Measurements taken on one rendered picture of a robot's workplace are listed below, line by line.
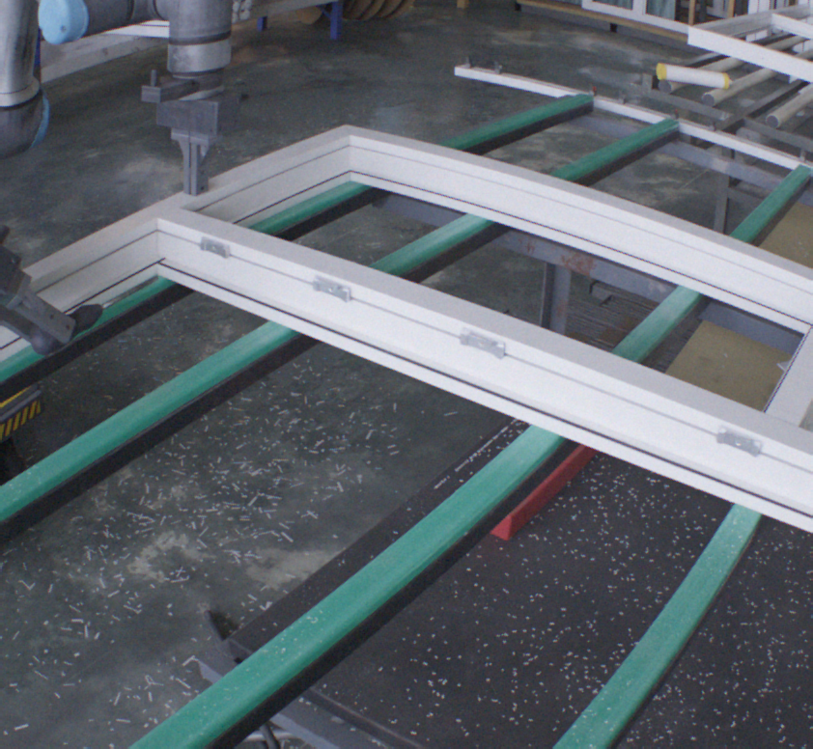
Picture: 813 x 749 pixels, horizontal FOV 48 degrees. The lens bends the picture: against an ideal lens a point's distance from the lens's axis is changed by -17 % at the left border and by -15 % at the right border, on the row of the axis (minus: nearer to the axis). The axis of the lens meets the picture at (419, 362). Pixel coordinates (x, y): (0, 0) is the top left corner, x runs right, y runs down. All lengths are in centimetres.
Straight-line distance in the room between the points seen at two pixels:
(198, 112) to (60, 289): 30
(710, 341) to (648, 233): 40
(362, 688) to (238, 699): 39
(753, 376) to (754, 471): 71
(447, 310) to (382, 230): 254
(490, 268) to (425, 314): 229
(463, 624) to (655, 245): 57
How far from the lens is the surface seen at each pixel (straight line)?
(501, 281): 329
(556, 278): 159
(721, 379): 164
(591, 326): 239
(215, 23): 130
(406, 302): 109
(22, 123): 204
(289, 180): 153
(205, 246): 127
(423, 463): 245
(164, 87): 129
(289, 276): 119
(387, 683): 112
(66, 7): 132
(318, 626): 80
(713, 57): 331
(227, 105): 132
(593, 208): 142
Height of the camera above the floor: 144
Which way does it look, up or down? 31 degrees down
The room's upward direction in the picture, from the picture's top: 3 degrees clockwise
